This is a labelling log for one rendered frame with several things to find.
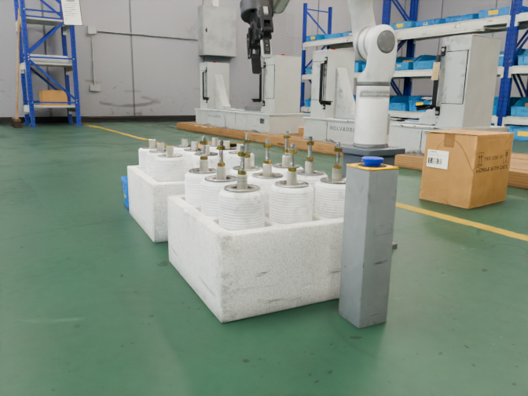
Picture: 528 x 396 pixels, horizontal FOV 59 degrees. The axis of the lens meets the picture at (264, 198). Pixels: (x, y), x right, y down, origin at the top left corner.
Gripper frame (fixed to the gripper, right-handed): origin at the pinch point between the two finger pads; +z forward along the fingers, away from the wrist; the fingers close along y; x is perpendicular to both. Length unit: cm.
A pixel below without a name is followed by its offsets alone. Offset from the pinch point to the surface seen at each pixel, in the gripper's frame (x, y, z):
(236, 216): -9.0, 4.7, 33.7
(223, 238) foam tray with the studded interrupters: -12.6, 8.3, 38.0
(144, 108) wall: -19, -635, -188
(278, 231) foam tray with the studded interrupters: -1.0, 6.0, 37.3
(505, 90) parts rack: 362, -314, -107
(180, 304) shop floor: -20, -7, 51
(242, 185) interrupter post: -7.2, 3.6, 27.5
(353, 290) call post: 12, 10, 50
